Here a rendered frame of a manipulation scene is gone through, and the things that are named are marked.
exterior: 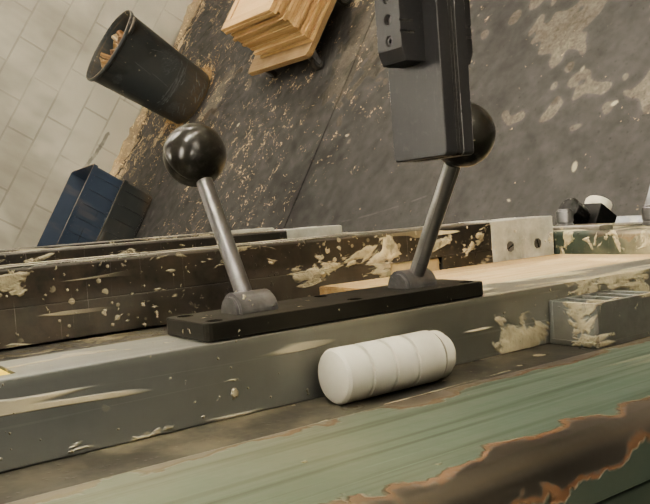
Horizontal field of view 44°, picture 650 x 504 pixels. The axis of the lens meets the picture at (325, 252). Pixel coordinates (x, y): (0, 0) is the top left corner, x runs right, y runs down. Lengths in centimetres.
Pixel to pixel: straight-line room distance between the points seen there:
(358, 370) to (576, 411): 22
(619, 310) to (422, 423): 38
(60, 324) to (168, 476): 59
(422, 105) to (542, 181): 228
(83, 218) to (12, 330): 426
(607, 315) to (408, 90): 28
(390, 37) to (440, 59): 2
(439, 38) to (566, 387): 14
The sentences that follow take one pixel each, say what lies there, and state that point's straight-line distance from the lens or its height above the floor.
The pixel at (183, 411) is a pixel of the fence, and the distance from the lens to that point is 40.
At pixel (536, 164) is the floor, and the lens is 265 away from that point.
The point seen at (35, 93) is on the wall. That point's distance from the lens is 607.
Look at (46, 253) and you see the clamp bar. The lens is 126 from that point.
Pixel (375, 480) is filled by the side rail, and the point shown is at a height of 161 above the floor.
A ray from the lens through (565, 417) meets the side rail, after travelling 20.
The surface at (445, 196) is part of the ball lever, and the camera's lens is 48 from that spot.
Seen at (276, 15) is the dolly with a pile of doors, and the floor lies 35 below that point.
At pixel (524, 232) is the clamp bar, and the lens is 111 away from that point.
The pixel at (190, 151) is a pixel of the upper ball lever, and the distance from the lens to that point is 47.
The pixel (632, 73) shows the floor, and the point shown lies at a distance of 263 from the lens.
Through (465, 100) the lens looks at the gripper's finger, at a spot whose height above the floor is 154.
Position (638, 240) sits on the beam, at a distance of 108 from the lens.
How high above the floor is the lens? 171
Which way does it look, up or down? 32 degrees down
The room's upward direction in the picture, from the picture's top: 60 degrees counter-clockwise
